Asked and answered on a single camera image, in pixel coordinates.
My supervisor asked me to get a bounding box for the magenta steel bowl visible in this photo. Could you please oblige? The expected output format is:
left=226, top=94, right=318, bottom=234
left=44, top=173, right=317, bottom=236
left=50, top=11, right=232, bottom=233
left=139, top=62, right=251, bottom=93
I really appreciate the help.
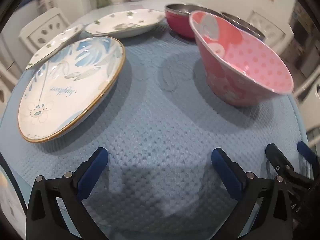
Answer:
left=164, top=3, right=220, bottom=39

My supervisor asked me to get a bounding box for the large green flower plate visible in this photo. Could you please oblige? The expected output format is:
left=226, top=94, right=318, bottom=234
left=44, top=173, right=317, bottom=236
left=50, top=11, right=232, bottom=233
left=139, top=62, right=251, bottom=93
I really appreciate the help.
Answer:
left=84, top=9, right=166, bottom=39

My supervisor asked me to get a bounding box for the white chair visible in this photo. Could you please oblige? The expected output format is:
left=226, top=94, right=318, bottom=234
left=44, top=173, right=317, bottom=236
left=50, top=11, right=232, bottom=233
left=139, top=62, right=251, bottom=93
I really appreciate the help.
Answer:
left=0, top=65, right=19, bottom=120
left=246, top=10, right=287, bottom=53
left=292, top=75, right=320, bottom=135
left=19, top=7, right=72, bottom=53

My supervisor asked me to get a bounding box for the pink cartoon bowl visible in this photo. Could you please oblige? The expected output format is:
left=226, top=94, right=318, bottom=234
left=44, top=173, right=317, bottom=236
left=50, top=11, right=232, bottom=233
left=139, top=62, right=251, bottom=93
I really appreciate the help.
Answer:
left=188, top=10, right=295, bottom=107

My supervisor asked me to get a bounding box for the dark cabinet with appliances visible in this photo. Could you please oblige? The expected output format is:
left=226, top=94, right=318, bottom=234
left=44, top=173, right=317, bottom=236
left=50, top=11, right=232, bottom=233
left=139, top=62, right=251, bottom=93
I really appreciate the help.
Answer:
left=287, top=0, right=320, bottom=78

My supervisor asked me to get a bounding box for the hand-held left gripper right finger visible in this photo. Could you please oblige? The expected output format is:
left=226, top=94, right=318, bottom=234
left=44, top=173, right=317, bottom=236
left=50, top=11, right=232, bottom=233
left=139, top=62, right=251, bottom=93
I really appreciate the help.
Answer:
left=211, top=147, right=293, bottom=240

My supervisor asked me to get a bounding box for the light blue table mat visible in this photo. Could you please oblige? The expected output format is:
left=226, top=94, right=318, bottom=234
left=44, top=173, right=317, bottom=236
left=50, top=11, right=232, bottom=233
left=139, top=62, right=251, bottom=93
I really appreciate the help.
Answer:
left=0, top=17, right=309, bottom=233

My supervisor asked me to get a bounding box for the blue steel bowl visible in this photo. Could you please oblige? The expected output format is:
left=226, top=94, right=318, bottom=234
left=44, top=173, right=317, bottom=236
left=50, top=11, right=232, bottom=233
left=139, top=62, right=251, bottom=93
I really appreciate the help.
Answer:
left=220, top=12, right=265, bottom=42

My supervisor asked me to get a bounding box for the small green flower plate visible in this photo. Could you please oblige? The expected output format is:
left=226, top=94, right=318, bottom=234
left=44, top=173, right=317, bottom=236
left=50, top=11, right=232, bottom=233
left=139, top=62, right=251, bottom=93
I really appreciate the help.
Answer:
left=24, top=24, right=85, bottom=71

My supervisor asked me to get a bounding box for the blue floral plate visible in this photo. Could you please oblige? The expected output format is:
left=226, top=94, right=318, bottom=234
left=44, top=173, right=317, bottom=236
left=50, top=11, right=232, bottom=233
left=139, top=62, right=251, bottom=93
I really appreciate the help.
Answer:
left=17, top=36, right=126, bottom=143

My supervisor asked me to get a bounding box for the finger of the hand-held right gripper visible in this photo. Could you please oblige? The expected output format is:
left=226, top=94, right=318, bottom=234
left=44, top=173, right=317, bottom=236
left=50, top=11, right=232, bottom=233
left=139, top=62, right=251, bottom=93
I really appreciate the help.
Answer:
left=265, top=144, right=314, bottom=188
left=297, top=141, right=319, bottom=165

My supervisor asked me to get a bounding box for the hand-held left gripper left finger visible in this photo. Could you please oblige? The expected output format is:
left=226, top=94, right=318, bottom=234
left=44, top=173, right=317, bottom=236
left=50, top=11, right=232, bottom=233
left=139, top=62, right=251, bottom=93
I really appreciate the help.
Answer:
left=26, top=147, right=109, bottom=240

